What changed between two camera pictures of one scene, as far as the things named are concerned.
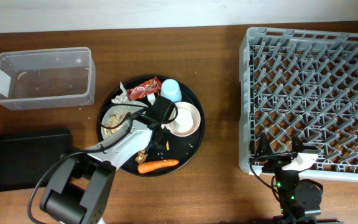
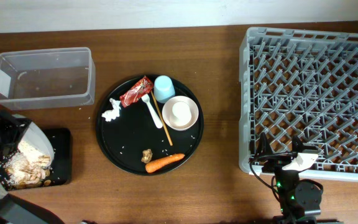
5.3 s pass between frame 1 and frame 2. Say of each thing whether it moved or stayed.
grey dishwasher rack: stayed
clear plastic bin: stayed
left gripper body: moved
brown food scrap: moved
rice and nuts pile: moved
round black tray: stayed
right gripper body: stayed
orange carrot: moved
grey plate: moved
